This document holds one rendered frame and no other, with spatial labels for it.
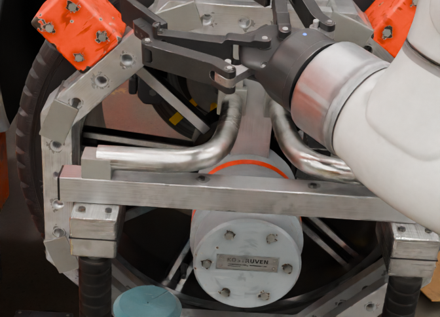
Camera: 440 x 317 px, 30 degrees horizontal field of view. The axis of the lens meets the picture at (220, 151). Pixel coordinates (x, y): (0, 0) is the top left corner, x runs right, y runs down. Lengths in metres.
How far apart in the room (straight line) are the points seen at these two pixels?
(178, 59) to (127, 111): 2.60
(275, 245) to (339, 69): 0.33
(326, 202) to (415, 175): 0.27
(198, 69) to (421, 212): 0.24
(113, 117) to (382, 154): 2.69
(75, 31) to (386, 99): 0.48
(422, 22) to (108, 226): 0.40
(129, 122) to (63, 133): 2.19
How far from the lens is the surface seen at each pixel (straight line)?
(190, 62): 0.75
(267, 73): 0.73
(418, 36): 0.63
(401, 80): 0.64
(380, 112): 0.64
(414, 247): 0.89
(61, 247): 1.16
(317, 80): 0.69
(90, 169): 0.87
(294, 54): 0.72
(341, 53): 0.70
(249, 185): 0.88
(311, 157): 0.88
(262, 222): 0.95
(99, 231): 0.87
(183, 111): 1.15
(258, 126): 1.05
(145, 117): 3.30
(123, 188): 0.88
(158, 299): 1.10
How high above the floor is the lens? 1.41
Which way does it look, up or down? 28 degrees down
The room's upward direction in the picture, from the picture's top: 4 degrees clockwise
